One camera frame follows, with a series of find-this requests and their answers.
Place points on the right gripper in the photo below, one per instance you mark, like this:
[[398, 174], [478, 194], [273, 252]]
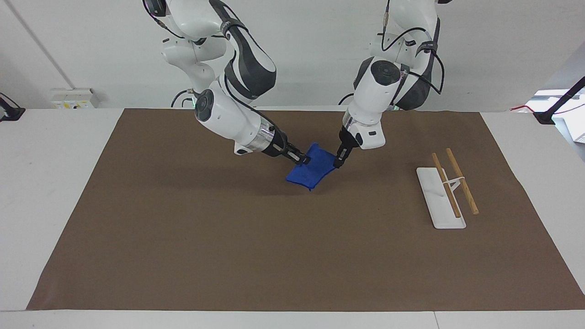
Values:
[[277, 143]]

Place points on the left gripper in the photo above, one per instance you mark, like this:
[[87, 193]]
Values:
[[347, 137]]

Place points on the blue towel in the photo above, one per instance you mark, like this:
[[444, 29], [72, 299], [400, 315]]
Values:
[[315, 171]]

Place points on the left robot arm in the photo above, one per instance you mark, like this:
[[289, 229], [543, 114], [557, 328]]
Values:
[[372, 98]]

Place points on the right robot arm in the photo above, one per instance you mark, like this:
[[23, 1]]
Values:
[[224, 116]]

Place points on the white rack with wooden rods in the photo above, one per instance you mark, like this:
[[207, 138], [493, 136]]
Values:
[[441, 201]]

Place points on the black stand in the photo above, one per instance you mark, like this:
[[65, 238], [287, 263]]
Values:
[[555, 107], [10, 112]]

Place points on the white wall socket box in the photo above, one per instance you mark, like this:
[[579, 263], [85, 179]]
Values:
[[73, 99]]

